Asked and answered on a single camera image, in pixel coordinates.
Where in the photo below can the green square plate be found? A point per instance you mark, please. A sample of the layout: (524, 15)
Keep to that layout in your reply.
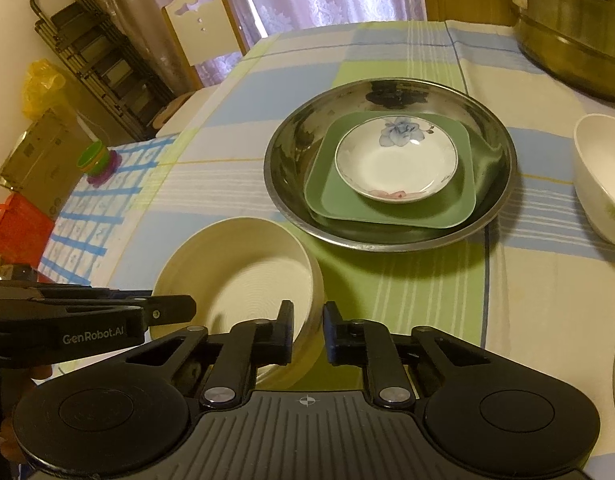
(327, 195)

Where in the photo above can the steel steamer pot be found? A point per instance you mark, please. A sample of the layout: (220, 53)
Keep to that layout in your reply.
(567, 25)

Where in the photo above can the black folding rack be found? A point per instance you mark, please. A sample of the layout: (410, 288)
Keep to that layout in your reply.
(102, 65)

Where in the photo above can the person's left hand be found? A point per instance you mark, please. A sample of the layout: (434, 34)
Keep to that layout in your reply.
(41, 373)

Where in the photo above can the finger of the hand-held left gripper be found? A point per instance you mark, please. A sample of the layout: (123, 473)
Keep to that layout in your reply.
(172, 309)
(97, 293)

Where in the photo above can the white floral ceramic bowl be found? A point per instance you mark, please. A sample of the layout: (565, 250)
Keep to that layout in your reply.
(602, 170)

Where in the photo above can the small floral saucer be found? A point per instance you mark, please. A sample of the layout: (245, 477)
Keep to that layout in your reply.
(387, 170)

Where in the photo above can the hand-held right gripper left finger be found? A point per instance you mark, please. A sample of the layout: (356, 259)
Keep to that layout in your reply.
(286, 332)

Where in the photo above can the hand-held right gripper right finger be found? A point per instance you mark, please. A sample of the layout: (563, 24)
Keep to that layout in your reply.
(330, 334)

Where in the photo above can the stacked colourful plastic cups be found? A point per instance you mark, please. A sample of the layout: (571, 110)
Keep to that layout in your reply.
(101, 162)

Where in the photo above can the checked tablecloth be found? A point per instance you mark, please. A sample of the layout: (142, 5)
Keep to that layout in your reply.
(412, 285)

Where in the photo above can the cardboard box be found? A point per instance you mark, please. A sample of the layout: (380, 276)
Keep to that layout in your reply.
(42, 160)

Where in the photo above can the yellow plastic bag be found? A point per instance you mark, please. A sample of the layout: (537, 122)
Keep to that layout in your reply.
(40, 87)

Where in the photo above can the cream plastic bowl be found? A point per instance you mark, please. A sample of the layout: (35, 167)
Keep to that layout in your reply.
(247, 270)

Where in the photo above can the orange bag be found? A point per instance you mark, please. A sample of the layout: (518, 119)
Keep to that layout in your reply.
(17, 225)

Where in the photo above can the blue grid cloth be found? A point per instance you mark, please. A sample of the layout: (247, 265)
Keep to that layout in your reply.
(87, 210)

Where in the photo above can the large steel plate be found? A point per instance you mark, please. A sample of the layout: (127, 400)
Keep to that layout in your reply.
(487, 160)

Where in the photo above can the cream wooden chair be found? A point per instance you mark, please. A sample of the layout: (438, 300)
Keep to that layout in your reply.
(202, 30)

